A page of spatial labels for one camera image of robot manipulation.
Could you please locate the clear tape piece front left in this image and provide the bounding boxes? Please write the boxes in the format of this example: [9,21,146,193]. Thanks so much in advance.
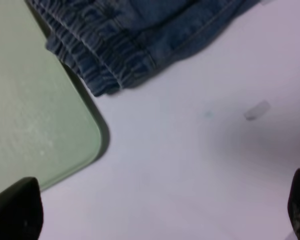
[244,100,271,121]

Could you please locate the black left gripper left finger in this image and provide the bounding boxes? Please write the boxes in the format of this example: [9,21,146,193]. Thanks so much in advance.
[0,177,44,240]

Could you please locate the light green plastic tray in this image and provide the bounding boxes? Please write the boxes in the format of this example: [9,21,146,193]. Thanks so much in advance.
[0,0,102,192]

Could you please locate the children's blue denim shorts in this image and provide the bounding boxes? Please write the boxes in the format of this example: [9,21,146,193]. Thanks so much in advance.
[27,0,257,97]

